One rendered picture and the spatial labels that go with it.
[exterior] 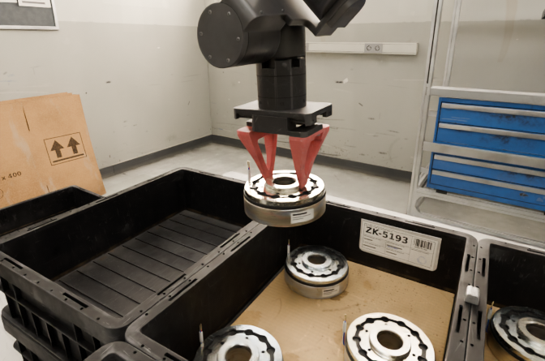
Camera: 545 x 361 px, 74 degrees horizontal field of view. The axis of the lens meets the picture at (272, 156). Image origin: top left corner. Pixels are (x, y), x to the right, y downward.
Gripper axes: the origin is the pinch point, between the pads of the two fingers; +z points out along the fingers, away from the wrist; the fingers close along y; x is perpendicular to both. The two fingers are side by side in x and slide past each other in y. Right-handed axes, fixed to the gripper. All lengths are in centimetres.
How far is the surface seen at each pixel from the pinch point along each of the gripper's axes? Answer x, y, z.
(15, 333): -22.0, -32.5, 21.5
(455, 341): -4.4, 21.1, 11.9
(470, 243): 16.0, 20.8, 12.5
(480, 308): 2.0, 22.9, 12.1
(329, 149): 276, -113, 92
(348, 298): 7.6, 5.9, 21.7
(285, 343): -5.0, 2.1, 21.2
